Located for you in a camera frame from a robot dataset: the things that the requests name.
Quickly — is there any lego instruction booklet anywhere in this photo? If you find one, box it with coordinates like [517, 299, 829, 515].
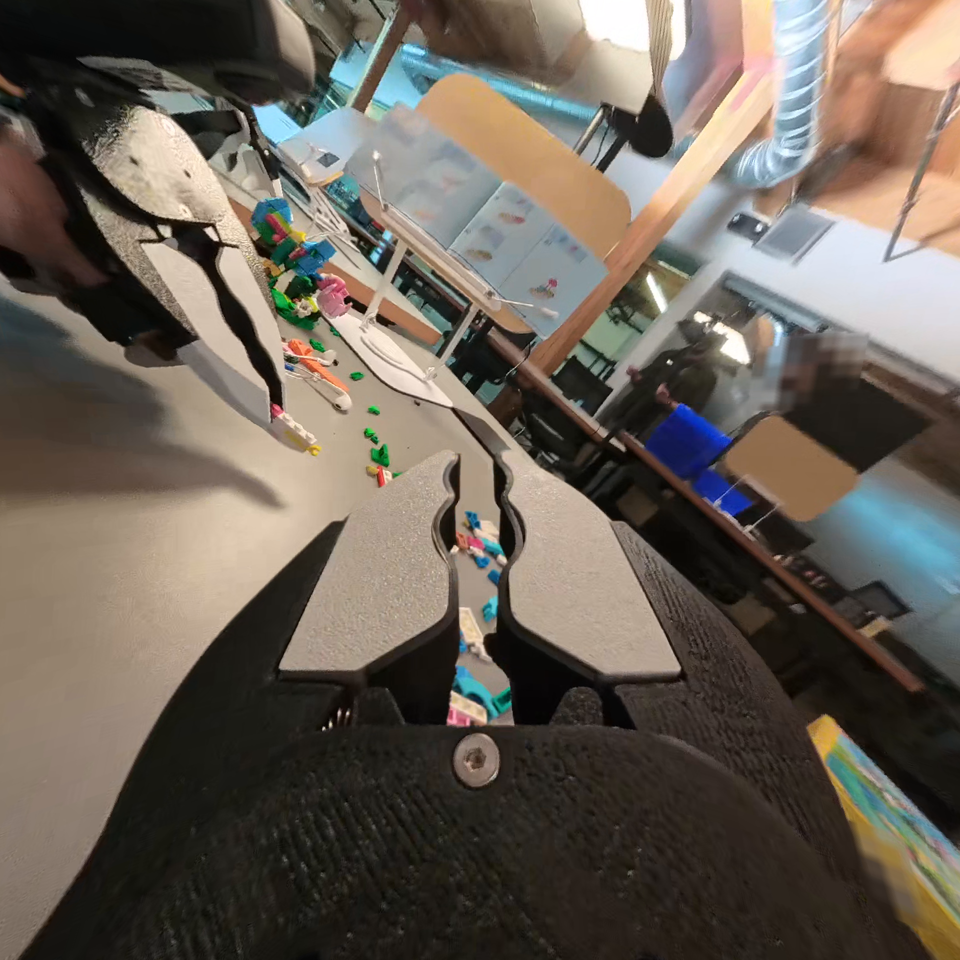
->
[352, 105, 609, 316]

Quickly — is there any person's left hand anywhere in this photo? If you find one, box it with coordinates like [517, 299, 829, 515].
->
[0, 144, 108, 292]

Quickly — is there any black lamp head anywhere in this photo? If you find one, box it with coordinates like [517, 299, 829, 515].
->
[628, 93, 676, 160]

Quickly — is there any tan rounded wooden panel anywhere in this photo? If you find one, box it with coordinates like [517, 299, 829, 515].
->
[414, 72, 633, 260]
[721, 414, 861, 524]

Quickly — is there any white rounded panel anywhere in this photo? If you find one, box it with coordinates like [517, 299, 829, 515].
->
[276, 106, 380, 189]

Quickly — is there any wall vent grille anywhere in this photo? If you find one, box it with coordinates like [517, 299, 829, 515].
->
[752, 204, 836, 262]

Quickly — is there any wooden post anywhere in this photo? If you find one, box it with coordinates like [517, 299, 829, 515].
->
[525, 71, 777, 380]

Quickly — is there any white booklet stand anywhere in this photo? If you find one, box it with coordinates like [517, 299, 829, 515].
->
[330, 150, 562, 412]

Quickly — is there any black office chair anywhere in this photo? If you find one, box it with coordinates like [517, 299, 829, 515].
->
[517, 356, 616, 481]

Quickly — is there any orange brick separator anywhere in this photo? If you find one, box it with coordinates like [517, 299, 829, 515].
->
[285, 339, 350, 395]

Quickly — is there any colourful lego build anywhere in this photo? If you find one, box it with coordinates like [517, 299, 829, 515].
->
[249, 197, 352, 331]

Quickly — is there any colourful lego box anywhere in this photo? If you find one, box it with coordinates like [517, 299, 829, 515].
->
[806, 714, 960, 960]

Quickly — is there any teal ventilation duct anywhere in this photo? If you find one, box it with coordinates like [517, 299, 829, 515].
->
[397, 41, 601, 125]

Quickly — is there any white and pink lego assembly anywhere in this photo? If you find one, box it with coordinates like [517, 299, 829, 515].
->
[270, 405, 322, 457]

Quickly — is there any silver ventilation duct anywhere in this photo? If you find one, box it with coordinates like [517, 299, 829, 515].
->
[731, 0, 830, 190]

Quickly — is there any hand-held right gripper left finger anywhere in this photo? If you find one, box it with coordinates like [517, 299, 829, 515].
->
[277, 450, 462, 726]

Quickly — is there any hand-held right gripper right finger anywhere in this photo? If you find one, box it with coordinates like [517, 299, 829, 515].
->
[491, 450, 684, 726]

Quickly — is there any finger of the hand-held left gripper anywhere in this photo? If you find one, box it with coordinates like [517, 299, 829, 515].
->
[213, 241, 288, 410]
[123, 232, 275, 427]

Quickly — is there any blue storage bin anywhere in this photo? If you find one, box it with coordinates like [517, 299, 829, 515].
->
[643, 403, 734, 481]
[690, 466, 757, 519]

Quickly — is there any pile of lego pieces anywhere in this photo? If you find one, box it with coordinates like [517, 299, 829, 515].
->
[448, 510, 515, 727]

